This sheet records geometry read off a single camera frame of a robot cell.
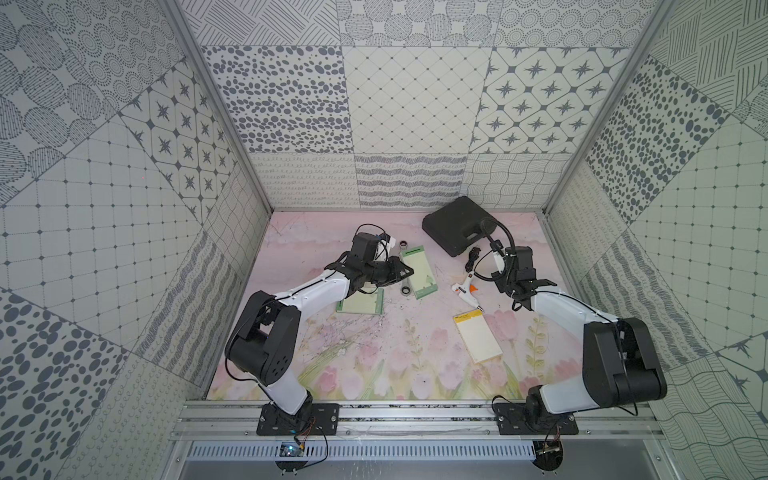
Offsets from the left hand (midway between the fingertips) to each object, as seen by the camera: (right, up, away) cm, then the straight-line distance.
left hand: (423, 276), depth 83 cm
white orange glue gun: (+15, -7, +13) cm, 21 cm away
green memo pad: (-18, -10, +12) cm, 24 cm away
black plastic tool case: (+15, +15, +31) cm, 38 cm away
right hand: (+29, 0, +10) cm, 31 cm away
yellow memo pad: (+17, -19, +6) cm, 26 cm away
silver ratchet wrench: (-5, -7, +15) cm, 17 cm away
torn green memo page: (+1, -1, +5) cm, 6 cm away
